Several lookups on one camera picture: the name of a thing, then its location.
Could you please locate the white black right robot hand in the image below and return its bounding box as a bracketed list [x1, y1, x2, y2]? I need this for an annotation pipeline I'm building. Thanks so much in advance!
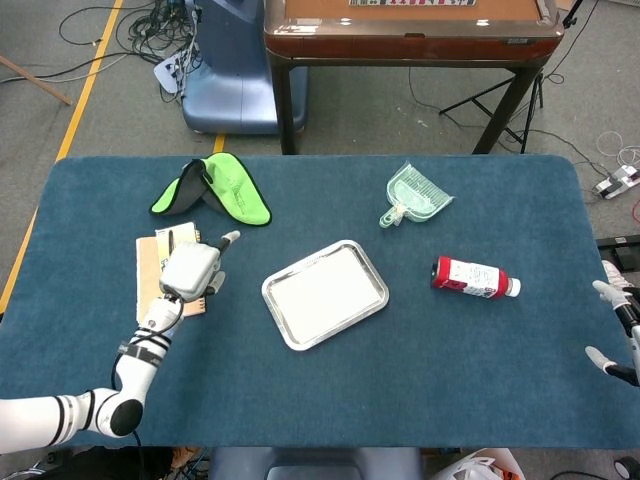
[584, 279, 640, 387]

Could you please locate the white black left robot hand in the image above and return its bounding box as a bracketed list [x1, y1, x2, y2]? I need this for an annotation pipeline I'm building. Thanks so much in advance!
[158, 230, 242, 303]

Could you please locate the stainless steel rectangular tray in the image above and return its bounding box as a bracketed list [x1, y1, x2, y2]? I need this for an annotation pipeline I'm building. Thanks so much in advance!
[261, 239, 390, 352]

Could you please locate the kraft spiral notebook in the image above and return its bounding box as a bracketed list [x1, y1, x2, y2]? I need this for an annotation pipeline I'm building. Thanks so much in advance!
[135, 229, 208, 325]

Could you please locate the green grey microfiber cloth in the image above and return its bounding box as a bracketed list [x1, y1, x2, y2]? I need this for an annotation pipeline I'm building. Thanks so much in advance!
[149, 152, 273, 227]

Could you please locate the red label drink bottle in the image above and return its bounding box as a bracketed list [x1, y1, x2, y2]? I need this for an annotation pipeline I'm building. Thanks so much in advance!
[430, 255, 522, 300]

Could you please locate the blue grey machine base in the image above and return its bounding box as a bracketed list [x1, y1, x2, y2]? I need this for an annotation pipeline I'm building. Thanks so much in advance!
[180, 0, 309, 136]

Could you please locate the blue velvet table cover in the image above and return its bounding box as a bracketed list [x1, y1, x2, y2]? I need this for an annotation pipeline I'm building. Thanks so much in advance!
[0, 154, 616, 449]

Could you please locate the white plastic bag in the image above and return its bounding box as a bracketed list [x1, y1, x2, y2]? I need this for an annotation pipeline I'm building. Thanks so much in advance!
[432, 448, 526, 480]

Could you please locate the grey blue robot torso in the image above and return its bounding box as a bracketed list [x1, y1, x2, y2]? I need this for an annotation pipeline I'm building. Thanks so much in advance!
[207, 446, 424, 480]

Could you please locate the pale green plastic dustpan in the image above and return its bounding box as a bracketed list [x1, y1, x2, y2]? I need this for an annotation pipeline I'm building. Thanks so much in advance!
[378, 160, 455, 230]

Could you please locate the black tripod stand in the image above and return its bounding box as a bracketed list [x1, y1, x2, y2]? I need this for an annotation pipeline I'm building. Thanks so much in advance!
[439, 0, 586, 155]

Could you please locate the wooden stick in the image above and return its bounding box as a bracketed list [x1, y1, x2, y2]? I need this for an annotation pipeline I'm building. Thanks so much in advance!
[0, 54, 74, 106]

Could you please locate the brown mahjong table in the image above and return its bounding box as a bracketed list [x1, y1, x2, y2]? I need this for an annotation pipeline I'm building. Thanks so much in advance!
[263, 0, 566, 155]

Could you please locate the row of face-up mahjong tiles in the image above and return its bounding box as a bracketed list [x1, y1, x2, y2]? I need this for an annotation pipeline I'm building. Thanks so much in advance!
[348, 0, 477, 8]

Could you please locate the white power strip with cables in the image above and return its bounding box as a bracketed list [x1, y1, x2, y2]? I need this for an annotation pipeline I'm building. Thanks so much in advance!
[153, 49, 194, 96]

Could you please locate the black cable bundle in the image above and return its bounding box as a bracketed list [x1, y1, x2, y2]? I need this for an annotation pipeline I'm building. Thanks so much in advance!
[59, 0, 201, 101]

